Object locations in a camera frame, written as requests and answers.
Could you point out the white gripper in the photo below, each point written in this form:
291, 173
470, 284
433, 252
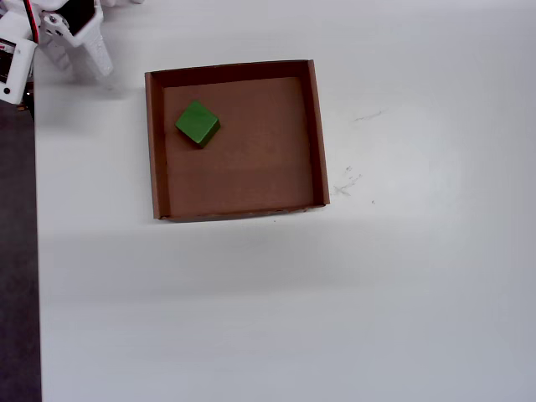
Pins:
93, 38

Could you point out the green cube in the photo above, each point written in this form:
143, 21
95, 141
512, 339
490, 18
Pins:
194, 121

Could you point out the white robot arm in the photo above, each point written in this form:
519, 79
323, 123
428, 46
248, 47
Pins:
12, 25

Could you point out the brown cardboard box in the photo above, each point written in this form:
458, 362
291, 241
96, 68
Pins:
251, 167

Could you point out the controller board with brass standoffs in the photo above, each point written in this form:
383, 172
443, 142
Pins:
27, 98

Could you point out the white wrist camera mount plate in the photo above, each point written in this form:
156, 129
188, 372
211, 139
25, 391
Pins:
21, 63

